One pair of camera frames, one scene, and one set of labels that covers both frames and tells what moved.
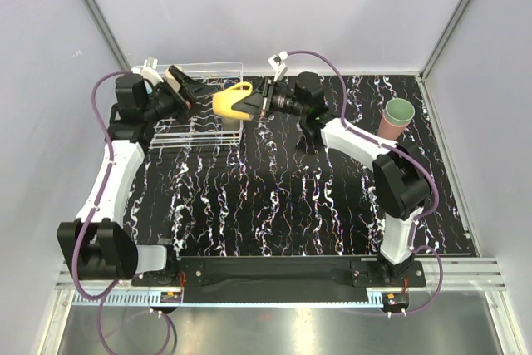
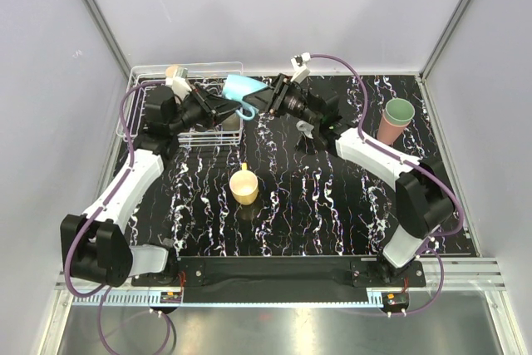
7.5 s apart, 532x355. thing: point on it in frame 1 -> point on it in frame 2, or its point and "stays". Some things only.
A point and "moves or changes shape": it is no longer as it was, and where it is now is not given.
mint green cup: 399,111 stays
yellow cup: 223,101 -> 243,185
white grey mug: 311,130 stays
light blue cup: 148,87 moves or changes shape
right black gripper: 253,105 stays
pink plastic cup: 389,131 stays
